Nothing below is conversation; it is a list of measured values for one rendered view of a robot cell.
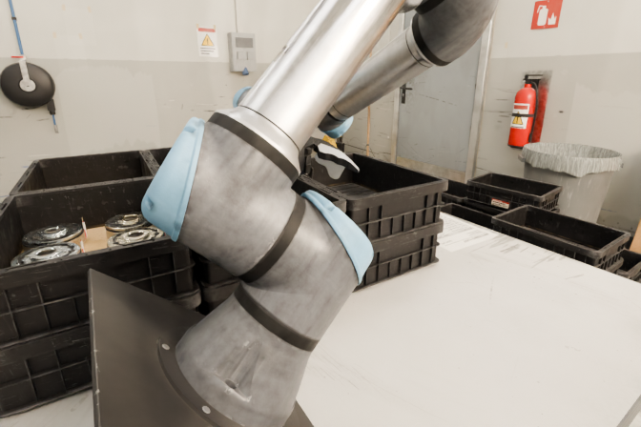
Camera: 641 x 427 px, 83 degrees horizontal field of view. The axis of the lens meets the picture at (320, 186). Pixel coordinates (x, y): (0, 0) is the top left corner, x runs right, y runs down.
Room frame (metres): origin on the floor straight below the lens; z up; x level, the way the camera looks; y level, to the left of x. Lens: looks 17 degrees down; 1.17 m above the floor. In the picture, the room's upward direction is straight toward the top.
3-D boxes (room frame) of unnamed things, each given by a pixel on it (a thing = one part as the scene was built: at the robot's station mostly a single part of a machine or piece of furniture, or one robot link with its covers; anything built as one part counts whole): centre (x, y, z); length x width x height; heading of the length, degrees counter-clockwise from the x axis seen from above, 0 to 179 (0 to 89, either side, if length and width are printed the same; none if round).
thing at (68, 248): (0.59, 0.49, 0.86); 0.10 x 0.10 x 0.01
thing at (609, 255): (1.35, -0.96, 0.37); 0.40 x 0.30 x 0.45; 34
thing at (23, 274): (0.62, 0.43, 0.92); 0.40 x 0.30 x 0.02; 31
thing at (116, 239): (0.66, 0.37, 0.86); 0.10 x 0.10 x 0.01
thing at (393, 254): (0.93, -0.09, 0.76); 0.40 x 0.30 x 0.12; 31
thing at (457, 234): (1.09, -0.38, 0.70); 0.33 x 0.23 x 0.01; 34
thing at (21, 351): (0.62, 0.43, 0.76); 0.40 x 0.30 x 0.12; 31
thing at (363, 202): (0.93, -0.09, 0.92); 0.40 x 0.30 x 0.02; 31
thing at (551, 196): (1.91, -1.07, 0.37); 0.42 x 0.34 x 0.46; 34
